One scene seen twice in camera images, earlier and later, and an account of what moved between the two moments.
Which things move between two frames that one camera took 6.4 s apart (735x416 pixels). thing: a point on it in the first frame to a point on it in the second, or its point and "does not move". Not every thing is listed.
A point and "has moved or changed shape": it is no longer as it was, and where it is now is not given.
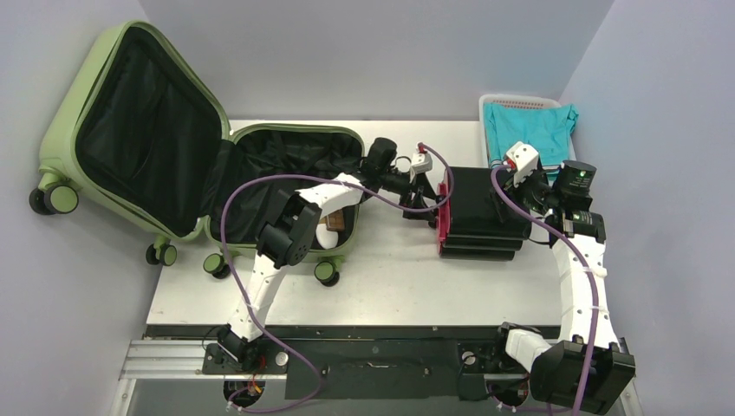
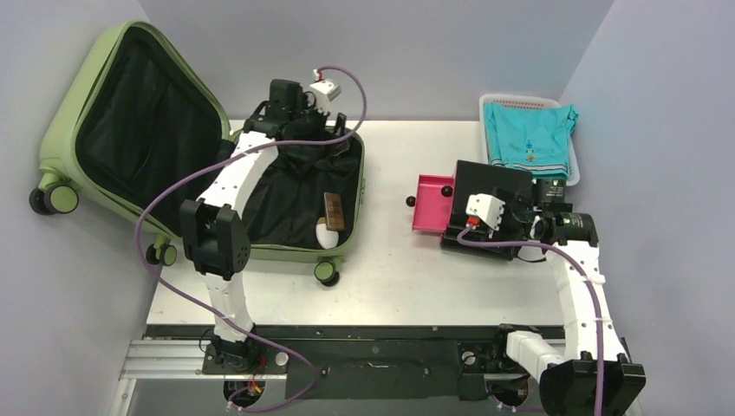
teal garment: [548, 130] does not move
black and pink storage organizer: [475, 224] has moved or changed shape
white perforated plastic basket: [522, 101] does not move
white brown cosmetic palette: [327, 231] does not move
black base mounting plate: [370, 363] does not move
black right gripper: [515, 187] to [513, 208]
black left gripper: [417, 185] to [308, 107]
